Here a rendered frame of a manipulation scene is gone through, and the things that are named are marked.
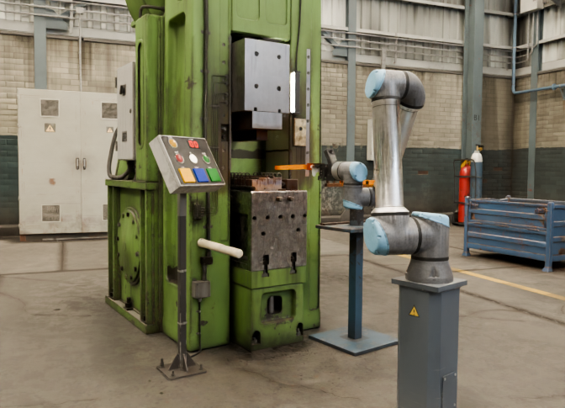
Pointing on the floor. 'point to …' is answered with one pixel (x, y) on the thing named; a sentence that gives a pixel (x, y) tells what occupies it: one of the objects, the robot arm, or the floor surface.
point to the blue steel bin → (516, 228)
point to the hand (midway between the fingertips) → (313, 165)
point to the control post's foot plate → (171, 372)
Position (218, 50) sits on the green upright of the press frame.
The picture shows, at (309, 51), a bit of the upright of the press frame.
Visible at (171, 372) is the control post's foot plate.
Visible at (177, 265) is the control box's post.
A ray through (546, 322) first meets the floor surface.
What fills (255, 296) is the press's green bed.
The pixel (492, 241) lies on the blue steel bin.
